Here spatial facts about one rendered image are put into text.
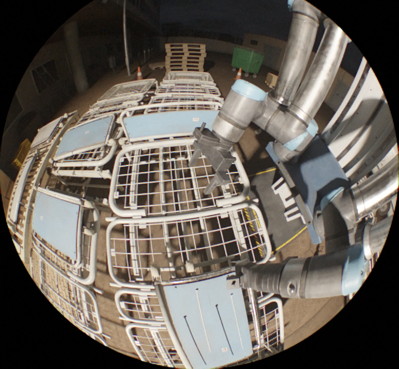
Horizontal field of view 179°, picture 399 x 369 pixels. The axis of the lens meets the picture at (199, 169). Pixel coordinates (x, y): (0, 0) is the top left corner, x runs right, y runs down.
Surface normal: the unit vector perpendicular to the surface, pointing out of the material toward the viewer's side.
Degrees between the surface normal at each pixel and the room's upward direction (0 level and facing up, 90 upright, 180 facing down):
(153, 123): 90
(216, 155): 66
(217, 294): 5
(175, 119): 90
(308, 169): 90
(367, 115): 90
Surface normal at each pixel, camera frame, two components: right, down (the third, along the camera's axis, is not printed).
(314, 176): -0.96, 0.18
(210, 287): 0.17, -0.56
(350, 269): -0.77, -0.60
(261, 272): -0.65, -0.76
